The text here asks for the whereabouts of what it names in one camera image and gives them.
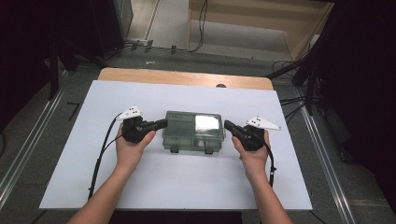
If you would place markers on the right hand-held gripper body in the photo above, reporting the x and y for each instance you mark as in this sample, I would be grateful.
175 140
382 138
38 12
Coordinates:
253 138

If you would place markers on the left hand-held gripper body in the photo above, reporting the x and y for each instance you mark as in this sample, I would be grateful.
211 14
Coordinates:
134 129

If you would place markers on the transparent grey compartment box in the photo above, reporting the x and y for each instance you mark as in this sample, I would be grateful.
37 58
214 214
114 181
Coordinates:
183 133

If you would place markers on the person's right hand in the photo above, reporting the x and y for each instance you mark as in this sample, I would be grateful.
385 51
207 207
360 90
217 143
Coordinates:
255 161

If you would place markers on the person's left hand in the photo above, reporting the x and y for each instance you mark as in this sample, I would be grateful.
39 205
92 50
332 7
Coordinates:
129 154

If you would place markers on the dark round table grommet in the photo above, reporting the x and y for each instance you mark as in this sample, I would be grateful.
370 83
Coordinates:
221 85

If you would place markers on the white table cover sheet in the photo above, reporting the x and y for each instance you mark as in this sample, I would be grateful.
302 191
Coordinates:
186 186

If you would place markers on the black tripod stand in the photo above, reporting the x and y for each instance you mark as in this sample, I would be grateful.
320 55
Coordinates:
309 87

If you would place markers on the black metal stand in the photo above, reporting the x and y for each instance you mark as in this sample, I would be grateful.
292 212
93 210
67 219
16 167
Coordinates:
53 74

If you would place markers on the wooden shelf unit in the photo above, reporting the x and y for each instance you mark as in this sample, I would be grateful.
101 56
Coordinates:
249 28

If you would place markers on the black cabinet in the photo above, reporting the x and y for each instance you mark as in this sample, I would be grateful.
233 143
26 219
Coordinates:
107 25

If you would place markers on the dark curtain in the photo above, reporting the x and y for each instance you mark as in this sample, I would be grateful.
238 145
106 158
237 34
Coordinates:
364 77
21 46

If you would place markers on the metal floor rail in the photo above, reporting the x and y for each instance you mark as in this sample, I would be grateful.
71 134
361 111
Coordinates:
327 161
28 149

